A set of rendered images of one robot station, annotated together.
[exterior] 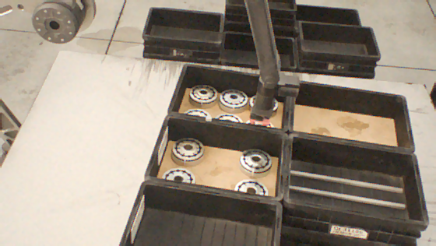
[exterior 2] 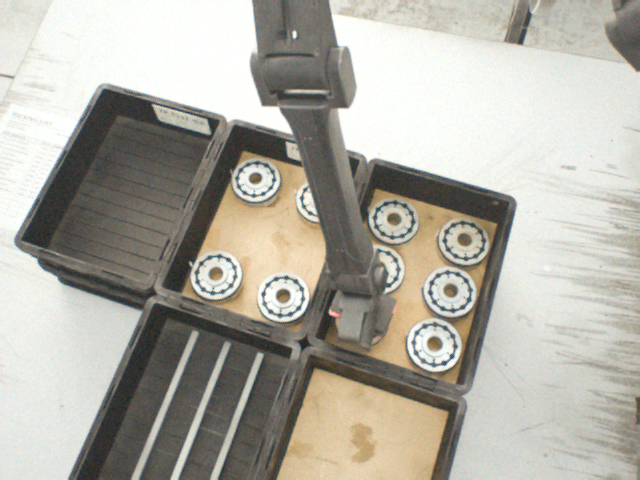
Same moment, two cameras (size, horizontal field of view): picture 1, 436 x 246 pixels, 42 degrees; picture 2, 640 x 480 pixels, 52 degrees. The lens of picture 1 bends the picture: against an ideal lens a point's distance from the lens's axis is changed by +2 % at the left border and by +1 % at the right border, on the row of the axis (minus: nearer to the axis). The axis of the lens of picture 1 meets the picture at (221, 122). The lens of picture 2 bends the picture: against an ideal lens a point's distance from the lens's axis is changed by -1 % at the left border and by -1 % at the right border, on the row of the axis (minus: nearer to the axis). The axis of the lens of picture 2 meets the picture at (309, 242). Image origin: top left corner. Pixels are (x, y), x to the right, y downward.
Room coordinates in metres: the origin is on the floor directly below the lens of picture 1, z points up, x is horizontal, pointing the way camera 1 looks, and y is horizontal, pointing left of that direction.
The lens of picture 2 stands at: (1.46, -0.48, 2.07)
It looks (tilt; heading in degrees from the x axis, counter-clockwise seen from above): 67 degrees down; 109
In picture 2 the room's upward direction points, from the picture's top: 5 degrees counter-clockwise
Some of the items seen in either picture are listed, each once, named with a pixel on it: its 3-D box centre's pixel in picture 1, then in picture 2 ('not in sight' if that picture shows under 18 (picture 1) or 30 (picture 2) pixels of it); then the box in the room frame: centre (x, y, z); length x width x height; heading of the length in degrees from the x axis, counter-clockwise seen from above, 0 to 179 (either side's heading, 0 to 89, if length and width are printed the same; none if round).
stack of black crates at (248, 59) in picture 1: (254, 75); not in sight; (2.53, -0.16, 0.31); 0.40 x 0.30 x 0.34; 91
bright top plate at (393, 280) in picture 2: (228, 123); (378, 269); (1.45, -0.02, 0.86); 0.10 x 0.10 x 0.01
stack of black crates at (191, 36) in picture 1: (183, 60); not in sight; (2.52, 0.24, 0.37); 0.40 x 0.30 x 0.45; 91
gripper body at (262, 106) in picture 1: (264, 100); (363, 301); (1.44, -0.13, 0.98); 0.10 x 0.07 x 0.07; 169
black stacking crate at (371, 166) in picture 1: (348, 190); (190, 428); (1.18, -0.40, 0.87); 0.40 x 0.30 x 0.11; 86
